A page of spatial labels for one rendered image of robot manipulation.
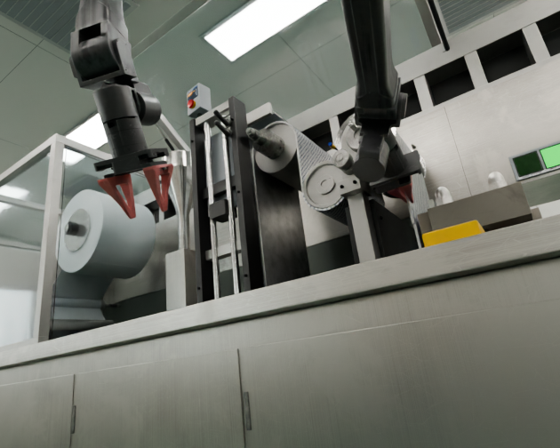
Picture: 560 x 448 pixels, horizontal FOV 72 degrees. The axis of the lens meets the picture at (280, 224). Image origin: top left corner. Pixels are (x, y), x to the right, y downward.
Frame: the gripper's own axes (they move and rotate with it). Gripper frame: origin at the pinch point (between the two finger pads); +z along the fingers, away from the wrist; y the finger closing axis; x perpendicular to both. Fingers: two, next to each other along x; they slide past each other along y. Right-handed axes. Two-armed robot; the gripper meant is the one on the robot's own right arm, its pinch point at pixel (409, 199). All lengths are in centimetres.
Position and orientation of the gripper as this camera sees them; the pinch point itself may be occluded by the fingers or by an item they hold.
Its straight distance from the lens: 88.0
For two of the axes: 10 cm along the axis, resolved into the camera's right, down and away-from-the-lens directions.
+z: 5.4, 6.6, 5.3
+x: 1.8, -7.0, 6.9
